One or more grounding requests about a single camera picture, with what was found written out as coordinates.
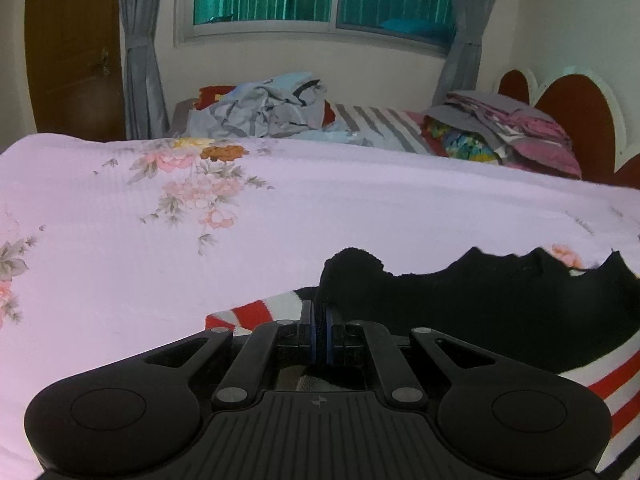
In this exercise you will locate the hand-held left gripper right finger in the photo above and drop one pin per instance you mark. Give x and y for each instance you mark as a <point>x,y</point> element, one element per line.
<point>331,340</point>

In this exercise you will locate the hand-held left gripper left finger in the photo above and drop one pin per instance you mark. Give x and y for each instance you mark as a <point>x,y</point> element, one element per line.
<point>314,340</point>

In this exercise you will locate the striped knit sweater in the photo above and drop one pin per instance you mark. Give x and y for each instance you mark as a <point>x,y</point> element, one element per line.
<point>475,310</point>

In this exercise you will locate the pile of loose clothes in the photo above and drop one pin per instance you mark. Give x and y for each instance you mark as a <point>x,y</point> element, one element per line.
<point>260,107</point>

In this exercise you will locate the stack of folded clothes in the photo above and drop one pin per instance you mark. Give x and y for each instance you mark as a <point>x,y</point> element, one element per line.
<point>500,130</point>

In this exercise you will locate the pink floral blanket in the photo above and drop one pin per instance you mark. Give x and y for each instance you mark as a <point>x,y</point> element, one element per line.
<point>125,260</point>

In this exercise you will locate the grey striped pillow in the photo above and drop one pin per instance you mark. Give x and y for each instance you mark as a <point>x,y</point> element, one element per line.
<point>380,125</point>

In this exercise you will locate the red cloth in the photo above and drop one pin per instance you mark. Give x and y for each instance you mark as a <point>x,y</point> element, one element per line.
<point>210,94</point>

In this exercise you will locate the teal cloth bundle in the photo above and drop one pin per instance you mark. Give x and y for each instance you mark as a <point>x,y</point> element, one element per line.
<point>410,26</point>

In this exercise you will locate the grey curtain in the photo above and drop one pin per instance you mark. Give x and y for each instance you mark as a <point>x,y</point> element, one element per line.
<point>142,60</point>
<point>465,35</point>

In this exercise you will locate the red and white headboard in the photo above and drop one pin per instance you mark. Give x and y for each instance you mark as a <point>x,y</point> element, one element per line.
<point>575,105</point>

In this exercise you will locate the brown wooden door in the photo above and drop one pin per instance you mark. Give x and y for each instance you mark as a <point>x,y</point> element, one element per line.
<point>70,50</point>

